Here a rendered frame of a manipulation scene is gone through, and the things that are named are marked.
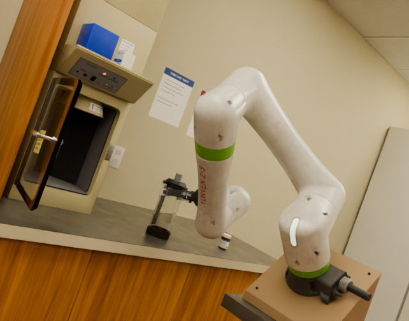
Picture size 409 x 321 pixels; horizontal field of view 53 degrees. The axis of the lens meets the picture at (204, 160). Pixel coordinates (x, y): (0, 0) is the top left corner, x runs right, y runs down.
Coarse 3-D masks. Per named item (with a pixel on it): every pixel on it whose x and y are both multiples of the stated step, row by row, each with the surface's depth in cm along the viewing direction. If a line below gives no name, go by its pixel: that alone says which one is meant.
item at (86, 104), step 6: (78, 96) 155; (84, 96) 155; (78, 102) 154; (84, 102) 155; (90, 102) 156; (96, 102) 158; (78, 108) 153; (84, 108) 154; (90, 108) 156; (96, 108) 158; (102, 108) 162; (96, 114) 157; (102, 114) 162
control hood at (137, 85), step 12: (72, 48) 136; (84, 48) 136; (60, 60) 142; (72, 60) 138; (96, 60) 140; (108, 60) 142; (60, 72) 142; (120, 72) 147; (132, 72) 148; (132, 84) 153; (144, 84) 154; (120, 96) 157; (132, 96) 158
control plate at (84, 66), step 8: (80, 64) 140; (88, 64) 141; (96, 64) 142; (72, 72) 142; (80, 72) 143; (88, 72) 144; (96, 72) 144; (104, 72) 145; (112, 72) 146; (88, 80) 147; (96, 80) 148; (104, 80) 148; (112, 80) 149; (120, 80) 150; (104, 88) 151; (112, 88) 152
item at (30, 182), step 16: (64, 80) 130; (80, 80) 118; (64, 96) 124; (48, 112) 134; (64, 112) 119; (48, 128) 128; (32, 144) 139; (48, 144) 122; (32, 160) 132; (48, 160) 117; (32, 176) 126; (32, 192) 120; (32, 208) 117
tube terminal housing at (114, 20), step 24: (96, 0) 146; (72, 24) 143; (120, 24) 154; (144, 48) 162; (48, 72) 147; (96, 96) 154; (120, 120) 162; (24, 144) 145; (96, 168) 164; (48, 192) 151; (72, 192) 157; (96, 192) 163
